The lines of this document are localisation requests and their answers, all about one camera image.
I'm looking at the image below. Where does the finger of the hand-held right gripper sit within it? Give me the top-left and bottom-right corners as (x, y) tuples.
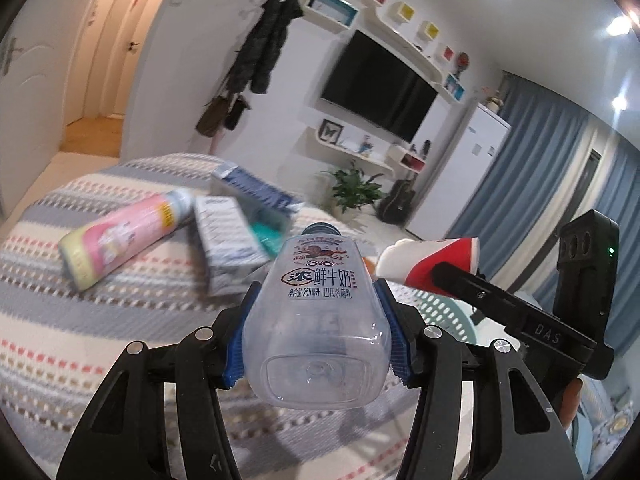
(430, 261), (598, 361)

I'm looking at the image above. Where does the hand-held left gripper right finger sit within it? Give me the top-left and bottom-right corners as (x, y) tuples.
(372, 277), (586, 480)

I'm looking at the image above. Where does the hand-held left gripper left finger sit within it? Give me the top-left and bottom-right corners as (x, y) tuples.
(56, 287), (261, 480)

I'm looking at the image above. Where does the light blue plastic basket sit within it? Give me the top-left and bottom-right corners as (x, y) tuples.
(390, 281), (506, 356)

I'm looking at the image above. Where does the clear plastic milk bottle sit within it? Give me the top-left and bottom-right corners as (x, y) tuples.
(241, 221), (393, 407)

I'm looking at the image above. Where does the red white tube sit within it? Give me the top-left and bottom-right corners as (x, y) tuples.
(376, 236), (482, 293)

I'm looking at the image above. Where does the white and blue carton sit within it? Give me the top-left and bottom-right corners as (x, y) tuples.
(192, 195), (273, 297)

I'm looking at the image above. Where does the teal packet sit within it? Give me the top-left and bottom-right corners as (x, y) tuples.
(250, 210), (293, 258)

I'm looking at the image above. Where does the pink plastic bottle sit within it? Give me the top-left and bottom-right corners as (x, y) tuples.
(58, 189), (195, 292)

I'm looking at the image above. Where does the blue and white box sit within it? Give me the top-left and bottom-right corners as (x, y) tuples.
(210, 165), (306, 221)

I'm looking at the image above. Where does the person's right hand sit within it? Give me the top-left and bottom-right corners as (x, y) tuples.
(557, 377), (584, 433)

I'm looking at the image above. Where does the blue curtain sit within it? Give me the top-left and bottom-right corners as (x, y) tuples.
(445, 72), (640, 361)

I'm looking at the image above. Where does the white fridge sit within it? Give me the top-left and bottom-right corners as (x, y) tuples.
(407, 102), (513, 243)

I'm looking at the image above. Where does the black guitar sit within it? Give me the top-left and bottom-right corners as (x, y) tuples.
(378, 170), (417, 226)

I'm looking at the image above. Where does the blue floral cloth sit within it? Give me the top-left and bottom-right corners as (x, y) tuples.
(575, 375), (637, 480)

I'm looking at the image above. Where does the green potted plant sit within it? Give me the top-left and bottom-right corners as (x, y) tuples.
(320, 162), (383, 221)

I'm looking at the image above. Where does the striped blanket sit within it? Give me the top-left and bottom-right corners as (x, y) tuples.
(0, 152), (501, 480)

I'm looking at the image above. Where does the white box shelf red inside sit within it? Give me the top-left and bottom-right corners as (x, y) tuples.
(399, 146), (427, 175)

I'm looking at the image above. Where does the framed butterfly picture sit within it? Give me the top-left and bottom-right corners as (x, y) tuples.
(318, 118), (344, 145)

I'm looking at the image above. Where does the brown bag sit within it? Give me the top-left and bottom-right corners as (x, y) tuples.
(196, 94), (228, 137)

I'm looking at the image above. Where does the black bag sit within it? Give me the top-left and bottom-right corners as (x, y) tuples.
(224, 94), (249, 131)

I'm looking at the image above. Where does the black television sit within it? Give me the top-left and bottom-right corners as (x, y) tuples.
(320, 29), (438, 144)

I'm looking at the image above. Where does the black coat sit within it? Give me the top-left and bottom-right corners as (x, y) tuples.
(235, 0), (304, 96)

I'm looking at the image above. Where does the white door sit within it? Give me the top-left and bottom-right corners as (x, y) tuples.
(0, 0), (108, 218)

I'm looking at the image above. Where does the large blue cube shelf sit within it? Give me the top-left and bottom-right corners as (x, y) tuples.
(302, 0), (361, 31)

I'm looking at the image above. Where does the white curved wall shelf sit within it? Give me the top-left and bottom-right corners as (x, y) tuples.
(302, 127), (396, 173)

